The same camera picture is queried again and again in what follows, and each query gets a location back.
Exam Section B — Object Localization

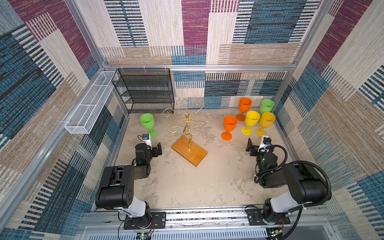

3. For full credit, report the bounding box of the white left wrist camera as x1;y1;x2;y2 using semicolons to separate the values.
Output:
138;134;152;148

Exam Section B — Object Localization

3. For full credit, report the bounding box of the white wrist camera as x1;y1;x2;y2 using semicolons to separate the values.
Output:
138;134;152;148
258;136;272;154

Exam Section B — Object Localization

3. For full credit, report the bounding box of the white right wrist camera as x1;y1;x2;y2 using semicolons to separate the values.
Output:
258;136;272;154

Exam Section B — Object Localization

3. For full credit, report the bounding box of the orange wine glass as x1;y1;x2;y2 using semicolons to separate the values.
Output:
221;116;238;141
236;98;253;122

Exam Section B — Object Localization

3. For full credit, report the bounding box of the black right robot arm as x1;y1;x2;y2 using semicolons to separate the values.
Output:
245;136;332;226

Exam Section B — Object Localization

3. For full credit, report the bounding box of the white mesh wall basket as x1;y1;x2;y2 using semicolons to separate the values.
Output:
65;71;115;135

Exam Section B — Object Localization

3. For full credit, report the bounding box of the yellow wine glass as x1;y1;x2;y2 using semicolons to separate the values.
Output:
241;111;261;136
255;112;276;137

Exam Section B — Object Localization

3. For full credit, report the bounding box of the yellow back wine glass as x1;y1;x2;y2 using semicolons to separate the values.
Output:
241;111;261;136

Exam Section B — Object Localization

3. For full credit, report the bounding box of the gold wire wine glass rack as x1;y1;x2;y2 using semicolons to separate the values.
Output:
162;100;214;167

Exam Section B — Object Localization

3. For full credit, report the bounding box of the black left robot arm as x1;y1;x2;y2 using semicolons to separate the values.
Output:
95;143;166;230

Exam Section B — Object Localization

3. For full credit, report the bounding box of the black mesh shelf rack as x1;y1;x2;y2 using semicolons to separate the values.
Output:
112;68;175;114

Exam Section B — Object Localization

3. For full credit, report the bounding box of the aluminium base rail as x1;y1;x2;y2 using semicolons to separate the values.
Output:
75;205;341;240

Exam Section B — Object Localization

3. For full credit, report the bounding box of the yellow front wine glass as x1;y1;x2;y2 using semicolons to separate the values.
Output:
255;112;276;137

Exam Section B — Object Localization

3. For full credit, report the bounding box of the green wine glass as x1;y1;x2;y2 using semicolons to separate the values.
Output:
140;113;158;138
260;99;275;115

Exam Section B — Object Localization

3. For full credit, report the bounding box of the orange back wine glass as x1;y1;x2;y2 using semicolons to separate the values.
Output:
221;116;238;141

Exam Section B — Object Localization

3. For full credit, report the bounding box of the orange front wine glass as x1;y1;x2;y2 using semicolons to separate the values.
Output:
236;98;253;122

